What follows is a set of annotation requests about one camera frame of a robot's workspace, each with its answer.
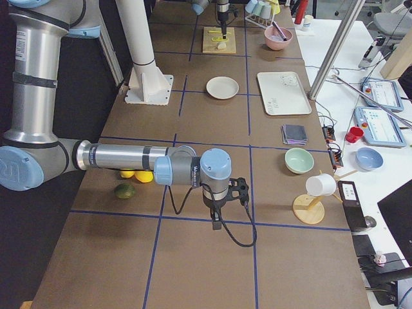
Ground teach pendant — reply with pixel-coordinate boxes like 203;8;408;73
360;77;404;112
354;107;406;148

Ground yellow lemon near arm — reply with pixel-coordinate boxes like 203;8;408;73
119;169;135;179

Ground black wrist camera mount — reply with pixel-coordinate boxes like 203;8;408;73
226;177;249;206

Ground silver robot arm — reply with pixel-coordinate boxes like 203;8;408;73
1;1;234;229
189;0;230;40

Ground yellow plastic knife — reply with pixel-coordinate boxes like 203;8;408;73
207;30;232;34

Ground wooden cutting board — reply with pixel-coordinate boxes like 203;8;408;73
202;26;236;54

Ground mint green bowl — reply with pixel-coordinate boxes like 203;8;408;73
285;148;315;174

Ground pink bowl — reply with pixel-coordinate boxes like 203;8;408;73
264;26;294;51

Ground folded grey cloth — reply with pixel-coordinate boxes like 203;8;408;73
281;124;308;145

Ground black power strip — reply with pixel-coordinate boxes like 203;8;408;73
322;126;344;171

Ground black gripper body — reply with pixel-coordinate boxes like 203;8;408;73
217;12;229;28
202;189;229;216

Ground blue bowl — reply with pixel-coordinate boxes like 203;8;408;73
355;147;384;171

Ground lemon slice middle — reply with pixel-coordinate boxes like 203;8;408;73
211;37;224;42

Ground near teach pendant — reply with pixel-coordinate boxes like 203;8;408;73
354;107;406;148

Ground black box device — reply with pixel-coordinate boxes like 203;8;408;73
337;180;367;232

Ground wooden mug stand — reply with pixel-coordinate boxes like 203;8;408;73
292;170;357;225

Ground yellow lemon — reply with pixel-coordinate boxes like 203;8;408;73
134;171;154;183

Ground white mug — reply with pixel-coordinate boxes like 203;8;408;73
305;173;337;196

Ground yellow cup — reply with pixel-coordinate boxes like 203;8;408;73
268;0;281;15

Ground cream round plate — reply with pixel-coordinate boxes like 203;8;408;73
206;76;239;100

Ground red cup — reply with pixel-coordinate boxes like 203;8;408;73
345;126;364;144

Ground light blue cup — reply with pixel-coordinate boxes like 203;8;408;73
245;0;258;14

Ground black camera cable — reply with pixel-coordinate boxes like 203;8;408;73
167;183;258;248

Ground white wire cup rack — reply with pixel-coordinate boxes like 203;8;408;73
245;5;276;28

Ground far teach pendant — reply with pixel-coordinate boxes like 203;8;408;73
360;77;404;112

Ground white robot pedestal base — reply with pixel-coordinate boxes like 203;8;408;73
116;0;174;106

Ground aluminium frame post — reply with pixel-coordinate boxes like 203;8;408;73
308;0;366;100

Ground white bear tray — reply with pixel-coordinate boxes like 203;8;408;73
257;71;312;116

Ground green lime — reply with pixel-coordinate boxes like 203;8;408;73
114;183;136;199

